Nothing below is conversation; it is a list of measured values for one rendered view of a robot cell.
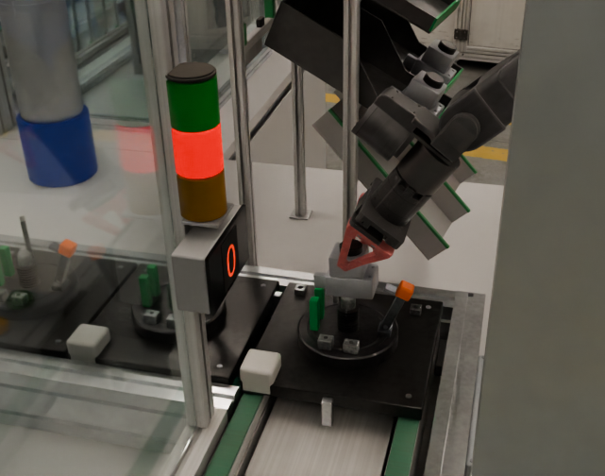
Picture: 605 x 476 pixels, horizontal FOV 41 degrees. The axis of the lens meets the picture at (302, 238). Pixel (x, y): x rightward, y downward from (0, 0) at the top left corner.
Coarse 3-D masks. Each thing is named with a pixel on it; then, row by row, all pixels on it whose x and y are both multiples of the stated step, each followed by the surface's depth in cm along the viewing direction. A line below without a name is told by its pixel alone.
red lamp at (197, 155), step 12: (180, 132) 79; (192, 132) 79; (204, 132) 79; (216, 132) 80; (180, 144) 80; (192, 144) 80; (204, 144) 80; (216, 144) 81; (180, 156) 81; (192, 156) 80; (204, 156) 80; (216, 156) 81; (180, 168) 82; (192, 168) 81; (204, 168) 81; (216, 168) 82
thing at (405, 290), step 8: (384, 288) 107; (392, 288) 108; (400, 288) 106; (408, 288) 107; (400, 296) 107; (408, 296) 107; (392, 304) 109; (400, 304) 108; (392, 312) 109; (384, 320) 110; (392, 320) 110; (384, 328) 110
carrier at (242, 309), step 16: (240, 288) 125; (256, 288) 125; (272, 288) 125; (224, 304) 118; (240, 304) 122; (256, 304) 122; (272, 304) 125; (208, 320) 115; (224, 320) 118; (240, 320) 118; (256, 320) 118; (208, 336) 115; (224, 336) 115; (240, 336) 115; (224, 352) 112; (240, 352) 112; (224, 368) 109
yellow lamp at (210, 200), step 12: (180, 180) 82; (192, 180) 82; (204, 180) 82; (216, 180) 83; (180, 192) 83; (192, 192) 82; (204, 192) 82; (216, 192) 83; (180, 204) 84; (192, 204) 83; (204, 204) 83; (216, 204) 84; (192, 216) 84; (204, 216) 84; (216, 216) 84
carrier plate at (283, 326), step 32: (288, 288) 125; (288, 320) 118; (416, 320) 117; (288, 352) 112; (416, 352) 111; (288, 384) 106; (320, 384) 106; (352, 384) 106; (384, 384) 105; (416, 384) 105; (416, 416) 102
